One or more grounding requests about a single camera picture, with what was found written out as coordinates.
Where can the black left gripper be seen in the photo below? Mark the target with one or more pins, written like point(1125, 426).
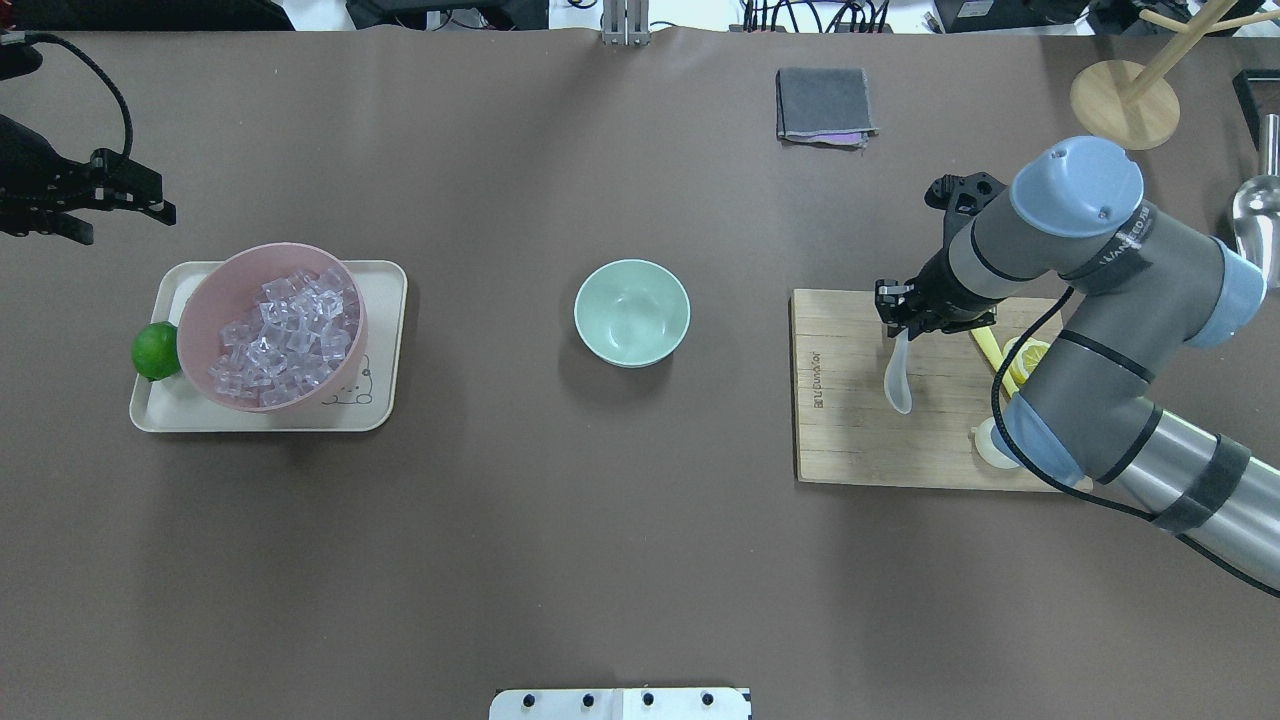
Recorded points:
point(28, 165)

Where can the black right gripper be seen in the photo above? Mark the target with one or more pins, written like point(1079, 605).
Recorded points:
point(935, 284)

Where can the white ceramic spoon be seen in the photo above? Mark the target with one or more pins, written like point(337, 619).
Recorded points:
point(896, 384)

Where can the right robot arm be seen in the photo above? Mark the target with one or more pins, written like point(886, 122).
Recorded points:
point(1150, 285)

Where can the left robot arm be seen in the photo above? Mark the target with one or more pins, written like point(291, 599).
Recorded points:
point(40, 188)

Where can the yellow spoon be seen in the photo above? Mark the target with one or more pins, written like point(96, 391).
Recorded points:
point(989, 347)

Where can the pink bowl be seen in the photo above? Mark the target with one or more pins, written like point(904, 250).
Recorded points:
point(228, 291)

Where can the clear ice cubes pile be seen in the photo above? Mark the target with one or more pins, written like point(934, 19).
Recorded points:
point(300, 330)

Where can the mint green bowl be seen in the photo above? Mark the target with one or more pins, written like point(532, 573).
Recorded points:
point(632, 313)

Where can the silver metal ice scoop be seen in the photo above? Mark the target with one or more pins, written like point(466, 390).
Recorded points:
point(1255, 214)

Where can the lemon slice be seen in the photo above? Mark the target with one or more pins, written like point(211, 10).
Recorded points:
point(1023, 360)

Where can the white lemon squeezer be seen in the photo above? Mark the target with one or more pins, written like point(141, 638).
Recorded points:
point(987, 449)

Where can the bamboo cutting board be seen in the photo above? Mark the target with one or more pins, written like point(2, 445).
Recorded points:
point(846, 430)

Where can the green lime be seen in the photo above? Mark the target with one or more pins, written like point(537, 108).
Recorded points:
point(154, 352)

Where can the grey folded cloth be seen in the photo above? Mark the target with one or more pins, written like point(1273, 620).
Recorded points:
point(824, 106)

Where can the wooden cup stand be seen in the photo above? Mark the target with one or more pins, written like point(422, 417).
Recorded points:
point(1132, 104)

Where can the beige tray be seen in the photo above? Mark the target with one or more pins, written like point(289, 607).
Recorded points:
point(360, 405)

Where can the white control box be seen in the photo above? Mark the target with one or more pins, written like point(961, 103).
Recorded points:
point(623, 703)

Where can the metal mounting bracket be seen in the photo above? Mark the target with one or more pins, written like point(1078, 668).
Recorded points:
point(625, 23)

